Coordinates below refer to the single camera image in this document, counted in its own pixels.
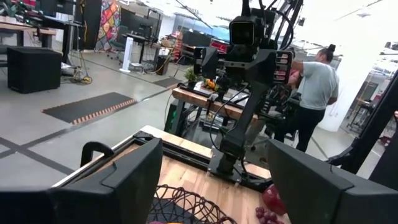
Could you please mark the dark red grape bunch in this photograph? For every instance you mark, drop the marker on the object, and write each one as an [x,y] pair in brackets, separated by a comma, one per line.
[265,216]

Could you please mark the person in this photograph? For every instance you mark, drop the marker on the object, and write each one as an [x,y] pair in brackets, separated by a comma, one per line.
[317,84]

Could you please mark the tall black panel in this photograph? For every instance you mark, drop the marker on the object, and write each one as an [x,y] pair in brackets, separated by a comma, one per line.
[90,25]

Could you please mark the wooden top desk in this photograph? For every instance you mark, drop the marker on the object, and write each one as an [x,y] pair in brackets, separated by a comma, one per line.
[18,27]

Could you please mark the black striped-edge floor mat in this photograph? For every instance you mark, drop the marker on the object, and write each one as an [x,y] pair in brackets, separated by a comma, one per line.
[87,107]

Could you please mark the black computer monitor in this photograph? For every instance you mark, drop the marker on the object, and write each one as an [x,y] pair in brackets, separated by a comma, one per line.
[136,23]

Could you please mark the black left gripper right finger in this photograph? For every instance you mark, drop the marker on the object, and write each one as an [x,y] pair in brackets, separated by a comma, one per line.
[326,202]

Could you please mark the black aluminium rig frame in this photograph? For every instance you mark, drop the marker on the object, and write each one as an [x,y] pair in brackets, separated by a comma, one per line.
[186,152]

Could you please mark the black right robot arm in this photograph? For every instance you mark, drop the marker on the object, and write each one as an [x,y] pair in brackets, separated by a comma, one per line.
[245,124]

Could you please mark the dark red pomegranate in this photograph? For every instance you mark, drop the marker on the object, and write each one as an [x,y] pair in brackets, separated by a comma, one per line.
[273,200]

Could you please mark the small green potted plant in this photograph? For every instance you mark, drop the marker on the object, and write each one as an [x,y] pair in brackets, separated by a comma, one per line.
[191,77]

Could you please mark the colourful fruit pile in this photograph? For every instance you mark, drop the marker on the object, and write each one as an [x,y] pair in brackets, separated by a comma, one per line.
[211,84]

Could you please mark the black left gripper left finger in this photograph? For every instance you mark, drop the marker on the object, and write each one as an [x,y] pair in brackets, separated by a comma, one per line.
[93,202]

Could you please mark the wooden work table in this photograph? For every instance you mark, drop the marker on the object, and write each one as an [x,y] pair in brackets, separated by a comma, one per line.
[199,99]

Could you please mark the black diagonal frame strut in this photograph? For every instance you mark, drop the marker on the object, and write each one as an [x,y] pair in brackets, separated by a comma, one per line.
[373,124]

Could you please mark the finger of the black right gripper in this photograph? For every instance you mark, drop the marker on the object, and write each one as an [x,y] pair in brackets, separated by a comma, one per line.
[206,62]
[283,67]

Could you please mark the round dark woven placemat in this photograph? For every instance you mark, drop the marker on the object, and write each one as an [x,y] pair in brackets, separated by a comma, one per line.
[164,214]

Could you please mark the black cube box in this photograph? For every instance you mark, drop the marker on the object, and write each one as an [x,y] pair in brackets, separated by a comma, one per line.
[34,70]

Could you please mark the white tower appliance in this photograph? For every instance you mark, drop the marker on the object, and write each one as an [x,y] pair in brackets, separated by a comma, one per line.
[127,53]

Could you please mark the colourful patterned wall hanging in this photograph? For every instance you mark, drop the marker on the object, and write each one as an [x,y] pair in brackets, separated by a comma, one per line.
[109,25]

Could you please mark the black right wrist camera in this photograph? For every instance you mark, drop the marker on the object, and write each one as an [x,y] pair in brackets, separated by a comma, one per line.
[242,31]

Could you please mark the red sign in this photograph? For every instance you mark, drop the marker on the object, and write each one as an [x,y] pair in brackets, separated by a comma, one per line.
[220,46]

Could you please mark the plain black floor mat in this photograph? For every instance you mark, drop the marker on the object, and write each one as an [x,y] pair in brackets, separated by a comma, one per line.
[168,82]

